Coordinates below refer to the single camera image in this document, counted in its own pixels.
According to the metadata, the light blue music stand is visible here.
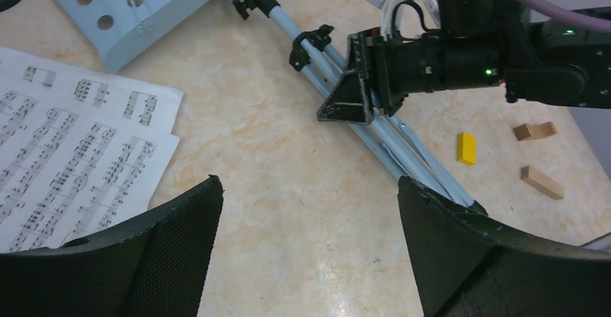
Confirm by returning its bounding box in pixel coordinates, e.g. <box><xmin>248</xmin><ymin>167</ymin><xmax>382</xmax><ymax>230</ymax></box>
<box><xmin>56</xmin><ymin>0</ymin><xmax>484</xmax><ymax>213</ymax></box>

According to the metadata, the wooden arch block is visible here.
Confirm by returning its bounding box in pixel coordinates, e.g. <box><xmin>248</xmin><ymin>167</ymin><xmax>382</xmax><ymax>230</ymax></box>
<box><xmin>512</xmin><ymin>121</ymin><xmax>558</xmax><ymax>141</ymax></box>

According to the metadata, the blue playing card box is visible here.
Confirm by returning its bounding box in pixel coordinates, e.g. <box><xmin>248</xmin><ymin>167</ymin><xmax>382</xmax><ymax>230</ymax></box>
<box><xmin>425</xmin><ymin>0</ymin><xmax>440</xmax><ymax>26</ymax></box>

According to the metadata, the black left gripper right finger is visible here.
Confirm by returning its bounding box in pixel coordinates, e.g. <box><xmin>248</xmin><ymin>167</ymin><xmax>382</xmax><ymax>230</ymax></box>
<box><xmin>398</xmin><ymin>177</ymin><xmax>610</xmax><ymax>316</ymax></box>

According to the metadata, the yellow toy brick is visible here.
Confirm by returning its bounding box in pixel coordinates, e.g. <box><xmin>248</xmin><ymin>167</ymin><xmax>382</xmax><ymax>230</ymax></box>
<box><xmin>456</xmin><ymin>132</ymin><xmax>477</xmax><ymax>166</ymax></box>

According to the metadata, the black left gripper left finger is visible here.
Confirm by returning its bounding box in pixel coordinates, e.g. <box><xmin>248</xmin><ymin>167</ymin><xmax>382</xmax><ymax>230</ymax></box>
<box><xmin>1</xmin><ymin>175</ymin><xmax>223</xmax><ymax>316</ymax></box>

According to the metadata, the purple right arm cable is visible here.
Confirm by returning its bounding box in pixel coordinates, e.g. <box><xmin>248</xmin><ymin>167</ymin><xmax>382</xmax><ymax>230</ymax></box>
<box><xmin>486</xmin><ymin>0</ymin><xmax>611</xmax><ymax>34</ymax></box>

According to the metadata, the wooden block front right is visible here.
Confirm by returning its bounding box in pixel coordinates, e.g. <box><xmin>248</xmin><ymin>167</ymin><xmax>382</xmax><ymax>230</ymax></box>
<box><xmin>520</xmin><ymin>166</ymin><xmax>565</xmax><ymax>200</ymax></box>

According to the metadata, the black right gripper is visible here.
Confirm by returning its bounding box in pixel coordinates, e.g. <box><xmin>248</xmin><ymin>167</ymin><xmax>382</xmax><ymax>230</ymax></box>
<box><xmin>317</xmin><ymin>28</ymin><xmax>408</xmax><ymax>125</ymax></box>

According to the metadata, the sheet music page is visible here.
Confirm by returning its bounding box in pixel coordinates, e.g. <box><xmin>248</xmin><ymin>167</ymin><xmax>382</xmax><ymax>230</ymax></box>
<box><xmin>1</xmin><ymin>90</ymin><xmax>179</xmax><ymax>253</ymax></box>
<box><xmin>1</xmin><ymin>47</ymin><xmax>184</xmax><ymax>133</ymax></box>

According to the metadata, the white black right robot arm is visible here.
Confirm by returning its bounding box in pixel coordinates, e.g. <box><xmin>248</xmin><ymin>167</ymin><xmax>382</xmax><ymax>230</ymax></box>
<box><xmin>317</xmin><ymin>0</ymin><xmax>610</xmax><ymax>125</ymax></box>

